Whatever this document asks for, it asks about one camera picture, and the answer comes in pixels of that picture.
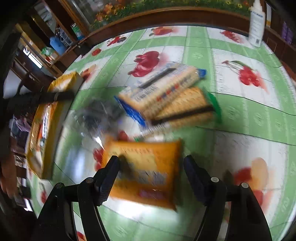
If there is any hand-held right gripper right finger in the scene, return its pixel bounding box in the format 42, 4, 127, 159
184, 155, 273, 241

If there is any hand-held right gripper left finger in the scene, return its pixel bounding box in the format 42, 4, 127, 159
37, 155, 121, 241

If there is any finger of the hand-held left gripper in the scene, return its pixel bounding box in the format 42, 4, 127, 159
39, 90, 75, 103

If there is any yellow cardboard box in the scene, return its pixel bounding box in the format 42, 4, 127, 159
25, 71, 84, 179

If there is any wide orange cracker pack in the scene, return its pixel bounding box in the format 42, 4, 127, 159
101, 138, 184, 211

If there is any clear dark snack bag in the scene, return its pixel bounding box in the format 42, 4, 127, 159
69, 99, 126, 144

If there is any blue plastic jug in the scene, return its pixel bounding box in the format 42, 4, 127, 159
49, 35, 68, 55

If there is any green plastic bag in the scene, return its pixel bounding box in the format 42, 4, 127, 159
70, 23, 85, 40

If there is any green-ended cracker pack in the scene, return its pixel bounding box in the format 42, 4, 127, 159
150, 86, 223, 129

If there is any blue-ended cracker pack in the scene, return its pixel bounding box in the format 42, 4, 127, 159
114, 62, 208, 128

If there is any flower mural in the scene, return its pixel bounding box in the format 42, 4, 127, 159
90, 0, 252, 30

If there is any wooden cabinet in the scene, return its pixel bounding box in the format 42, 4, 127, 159
14, 0, 296, 77

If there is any white plastic bottle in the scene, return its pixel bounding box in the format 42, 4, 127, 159
248, 0, 267, 48

